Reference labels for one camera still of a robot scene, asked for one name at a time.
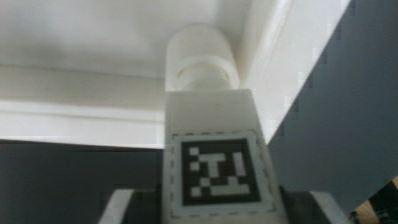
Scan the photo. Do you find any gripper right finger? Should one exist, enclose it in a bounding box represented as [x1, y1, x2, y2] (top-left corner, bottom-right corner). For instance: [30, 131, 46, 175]
[282, 191, 352, 224]

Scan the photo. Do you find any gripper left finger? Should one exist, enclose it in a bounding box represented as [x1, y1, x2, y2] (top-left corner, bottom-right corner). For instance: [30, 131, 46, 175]
[99, 189, 154, 224]

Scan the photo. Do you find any white leg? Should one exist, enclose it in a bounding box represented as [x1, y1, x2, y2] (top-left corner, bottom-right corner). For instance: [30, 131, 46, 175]
[160, 74, 291, 224]

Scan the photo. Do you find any white square tabletop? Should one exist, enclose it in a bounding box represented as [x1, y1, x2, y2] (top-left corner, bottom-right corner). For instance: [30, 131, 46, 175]
[0, 0, 353, 148]

